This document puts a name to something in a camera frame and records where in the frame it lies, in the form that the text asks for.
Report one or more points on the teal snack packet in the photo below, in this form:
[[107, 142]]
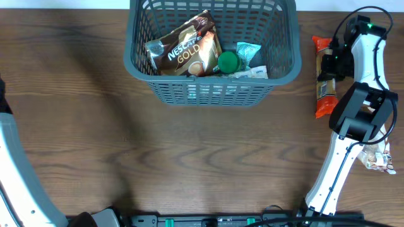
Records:
[[246, 52]]

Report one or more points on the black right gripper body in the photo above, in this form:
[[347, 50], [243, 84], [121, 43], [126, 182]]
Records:
[[327, 67]]

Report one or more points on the beige brown snack bag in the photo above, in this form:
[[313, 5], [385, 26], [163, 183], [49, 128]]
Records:
[[377, 157]]

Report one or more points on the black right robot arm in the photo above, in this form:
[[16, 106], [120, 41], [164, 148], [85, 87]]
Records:
[[360, 113]]

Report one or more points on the green lid jar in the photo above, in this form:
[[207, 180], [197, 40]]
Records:
[[231, 62]]

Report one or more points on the brown Nescafe Gold pouch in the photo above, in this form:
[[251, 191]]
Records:
[[193, 49]]

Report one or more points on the grey plastic basket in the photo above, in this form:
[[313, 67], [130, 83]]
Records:
[[271, 24]]

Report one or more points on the white tissue multipack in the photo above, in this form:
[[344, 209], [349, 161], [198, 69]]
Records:
[[259, 72]]

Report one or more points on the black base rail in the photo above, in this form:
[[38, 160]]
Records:
[[204, 221]]

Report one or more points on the orange pasta package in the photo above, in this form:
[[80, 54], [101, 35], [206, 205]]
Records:
[[326, 98]]

